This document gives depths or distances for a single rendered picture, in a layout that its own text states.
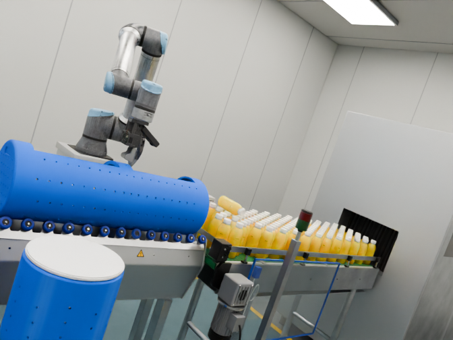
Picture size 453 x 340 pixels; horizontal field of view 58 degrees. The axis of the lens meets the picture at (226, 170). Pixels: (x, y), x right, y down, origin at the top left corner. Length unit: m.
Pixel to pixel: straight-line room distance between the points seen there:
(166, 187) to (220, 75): 3.86
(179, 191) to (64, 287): 0.84
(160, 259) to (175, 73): 3.53
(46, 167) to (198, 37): 3.96
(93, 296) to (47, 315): 0.12
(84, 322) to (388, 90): 5.78
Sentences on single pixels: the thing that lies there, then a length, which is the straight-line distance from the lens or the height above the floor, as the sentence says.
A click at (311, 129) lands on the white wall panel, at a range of 6.98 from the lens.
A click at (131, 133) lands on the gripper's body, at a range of 1.76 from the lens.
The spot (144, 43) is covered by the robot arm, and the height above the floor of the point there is 1.81.
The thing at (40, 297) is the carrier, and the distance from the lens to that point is 1.20.
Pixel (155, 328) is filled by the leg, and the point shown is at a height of 0.48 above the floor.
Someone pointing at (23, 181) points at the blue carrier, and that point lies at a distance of 1.54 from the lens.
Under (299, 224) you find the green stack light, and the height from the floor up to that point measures 1.19.
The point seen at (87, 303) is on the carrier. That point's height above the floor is 0.97.
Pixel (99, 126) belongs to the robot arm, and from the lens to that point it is 2.58.
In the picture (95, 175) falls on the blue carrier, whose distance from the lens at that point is 1.65.
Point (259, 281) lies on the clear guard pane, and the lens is 2.21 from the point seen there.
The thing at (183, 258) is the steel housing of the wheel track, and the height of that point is 0.87.
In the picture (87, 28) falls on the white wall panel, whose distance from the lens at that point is 4.66.
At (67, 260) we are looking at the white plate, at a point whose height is 1.04.
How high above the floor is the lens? 1.52
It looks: 6 degrees down
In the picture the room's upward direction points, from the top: 19 degrees clockwise
